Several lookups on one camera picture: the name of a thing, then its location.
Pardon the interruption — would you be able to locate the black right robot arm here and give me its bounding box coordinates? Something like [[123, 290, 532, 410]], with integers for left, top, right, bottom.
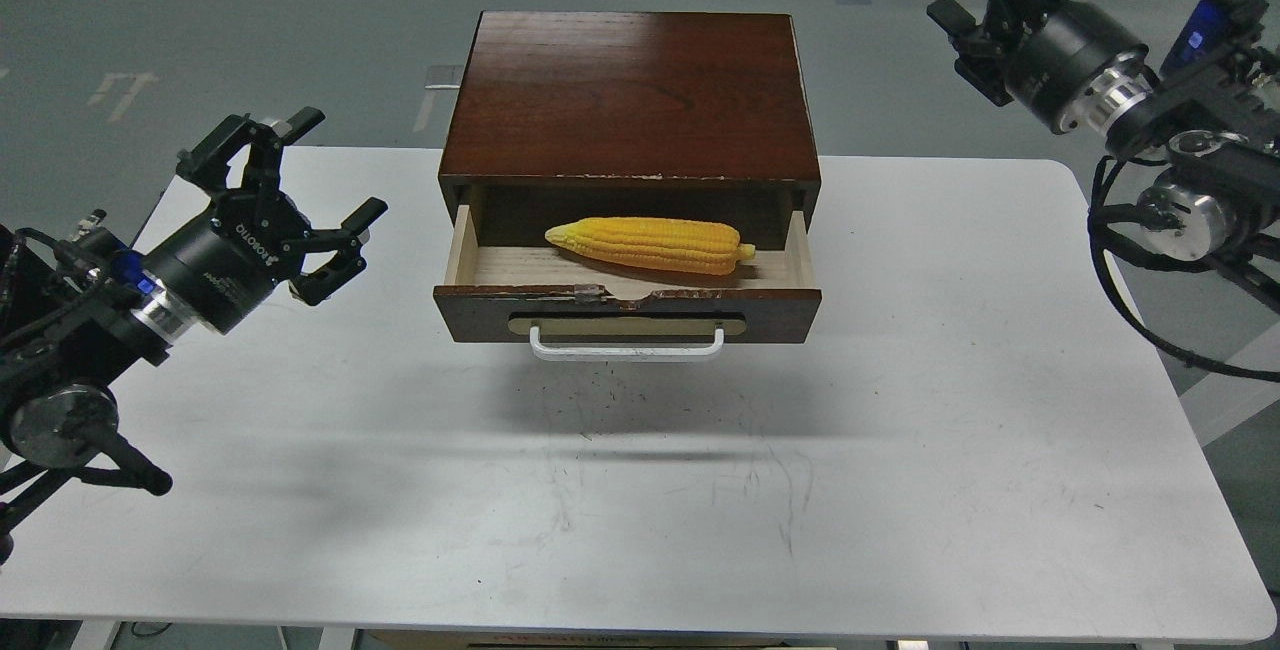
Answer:
[[927, 0, 1277, 311]]

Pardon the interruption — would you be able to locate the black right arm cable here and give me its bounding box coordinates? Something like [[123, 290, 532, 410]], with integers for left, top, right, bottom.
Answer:
[[1088, 157, 1280, 383]]

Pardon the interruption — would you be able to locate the dark wooden cabinet box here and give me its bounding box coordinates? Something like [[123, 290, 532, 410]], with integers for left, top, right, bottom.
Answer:
[[438, 9, 820, 218]]

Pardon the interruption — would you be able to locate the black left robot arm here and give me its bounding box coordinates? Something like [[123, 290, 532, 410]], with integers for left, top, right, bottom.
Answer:
[[1, 107, 388, 558]]

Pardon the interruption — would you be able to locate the yellow corn cob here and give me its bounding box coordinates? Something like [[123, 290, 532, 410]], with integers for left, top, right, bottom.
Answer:
[[544, 218, 756, 276]]

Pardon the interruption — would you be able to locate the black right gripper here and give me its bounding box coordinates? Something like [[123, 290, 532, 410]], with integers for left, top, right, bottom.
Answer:
[[925, 0, 1151, 136]]

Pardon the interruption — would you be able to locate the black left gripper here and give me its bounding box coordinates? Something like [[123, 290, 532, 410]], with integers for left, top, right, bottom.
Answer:
[[143, 107, 388, 334]]

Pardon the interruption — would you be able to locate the wooden drawer with white handle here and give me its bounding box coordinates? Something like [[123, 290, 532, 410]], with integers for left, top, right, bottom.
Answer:
[[433, 186, 822, 345]]

